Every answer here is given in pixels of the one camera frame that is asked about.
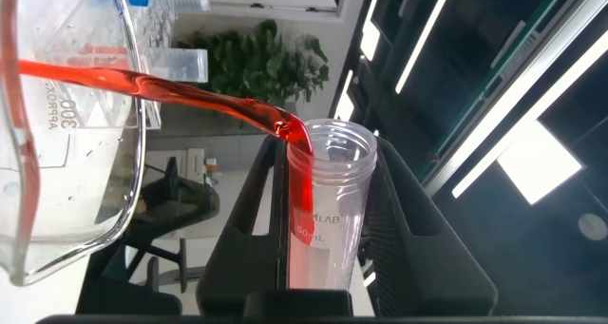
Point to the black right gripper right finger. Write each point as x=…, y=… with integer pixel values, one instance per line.
x=408, y=248

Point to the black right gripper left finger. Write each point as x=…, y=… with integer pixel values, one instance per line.
x=252, y=229

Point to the test tube with red pigment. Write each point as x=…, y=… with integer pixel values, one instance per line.
x=342, y=191

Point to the clear glass beaker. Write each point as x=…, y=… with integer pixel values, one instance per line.
x=95, y=181

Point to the clear acrylic test tube rack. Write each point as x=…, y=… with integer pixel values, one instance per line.
x=161, y=29

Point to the black office chair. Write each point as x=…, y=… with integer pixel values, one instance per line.
x=176, y=200

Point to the white drawer cabinet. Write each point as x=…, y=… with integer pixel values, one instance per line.
x=199, y=165

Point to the square ceiling light panel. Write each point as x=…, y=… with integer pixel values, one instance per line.
x=537, y=162

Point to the white ceiling strip light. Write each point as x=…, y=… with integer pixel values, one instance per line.
x=368, y=34
x=344, y=101
x=423, y=34
x=522, y=124

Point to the large green potted plant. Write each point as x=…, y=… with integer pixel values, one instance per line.
x=256, y=62

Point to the round ceiling smoke detector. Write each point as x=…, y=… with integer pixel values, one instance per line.
x=593, y=226

